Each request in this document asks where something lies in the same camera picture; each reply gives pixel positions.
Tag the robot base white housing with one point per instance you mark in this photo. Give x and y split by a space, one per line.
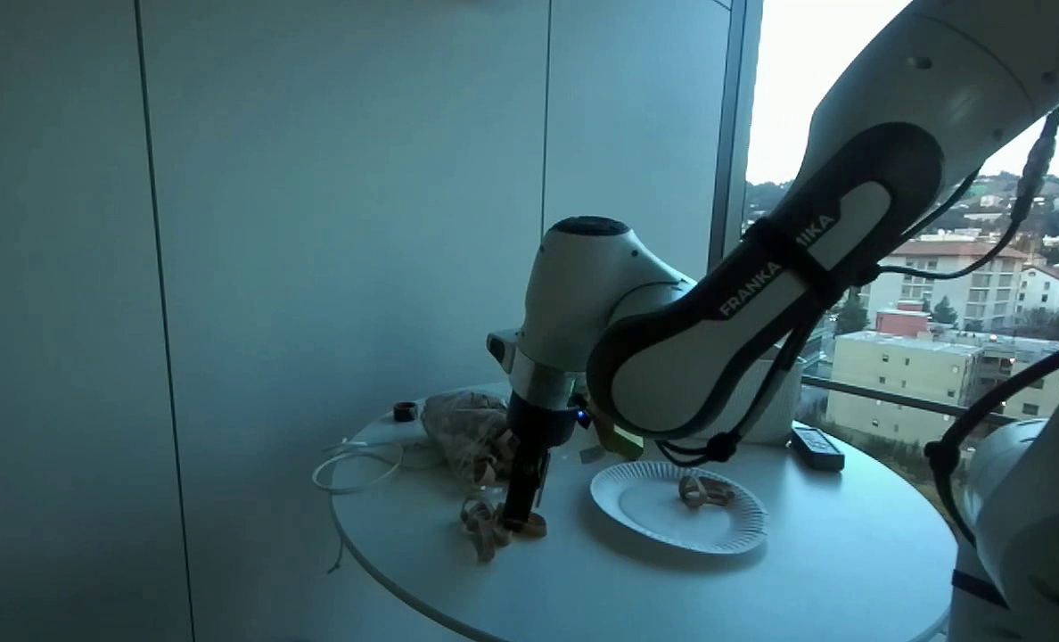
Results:
1007 575

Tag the small black object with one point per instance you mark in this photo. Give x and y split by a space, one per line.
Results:
404 412

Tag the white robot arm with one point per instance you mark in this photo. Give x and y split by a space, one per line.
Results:
938 90

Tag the black rectangular eraser block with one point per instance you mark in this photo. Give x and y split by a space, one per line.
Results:
814 451

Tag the rubber bands pile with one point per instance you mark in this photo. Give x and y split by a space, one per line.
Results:
489 532

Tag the white paper plate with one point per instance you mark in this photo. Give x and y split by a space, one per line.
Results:
645 500

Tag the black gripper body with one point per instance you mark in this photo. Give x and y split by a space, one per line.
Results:
535 432

